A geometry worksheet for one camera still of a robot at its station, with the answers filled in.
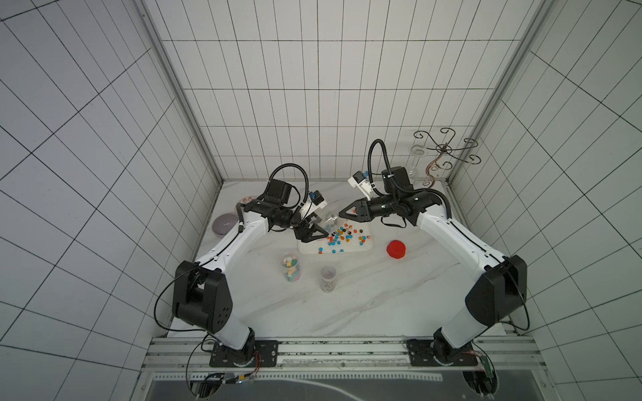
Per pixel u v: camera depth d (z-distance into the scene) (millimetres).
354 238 977
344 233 1003
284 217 680
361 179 689
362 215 673
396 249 949
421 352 727
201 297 431
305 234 701
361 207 693
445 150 870
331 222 775
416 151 854
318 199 691
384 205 666
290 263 833
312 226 702
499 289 427
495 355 744
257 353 722
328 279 776
